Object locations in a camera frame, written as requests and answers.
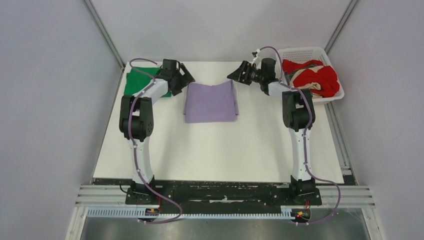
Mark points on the purple t shirt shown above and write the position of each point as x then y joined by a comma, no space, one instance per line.
211,103

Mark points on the folded green t shirt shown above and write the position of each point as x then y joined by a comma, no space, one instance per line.
136,81

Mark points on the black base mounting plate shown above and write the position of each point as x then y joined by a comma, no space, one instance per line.
220,197

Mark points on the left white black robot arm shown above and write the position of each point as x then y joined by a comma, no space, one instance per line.
136,122

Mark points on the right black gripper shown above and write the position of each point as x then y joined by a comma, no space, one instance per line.
238,75

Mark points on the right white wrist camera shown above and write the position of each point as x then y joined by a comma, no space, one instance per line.
256,57

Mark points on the white slotted cable duct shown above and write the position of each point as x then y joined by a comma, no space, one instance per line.
143,213

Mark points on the beige t shirt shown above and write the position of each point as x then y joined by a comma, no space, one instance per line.
307,78

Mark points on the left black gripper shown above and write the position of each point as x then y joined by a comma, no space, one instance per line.
186,79

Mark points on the red t shirt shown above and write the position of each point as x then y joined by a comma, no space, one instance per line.
329,78

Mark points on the white plastic laundry basket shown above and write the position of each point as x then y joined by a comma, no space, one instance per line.
304,54

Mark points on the aluminium frame rails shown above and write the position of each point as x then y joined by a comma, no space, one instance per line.
256,149

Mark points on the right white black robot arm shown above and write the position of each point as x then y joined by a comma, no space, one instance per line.
298,116

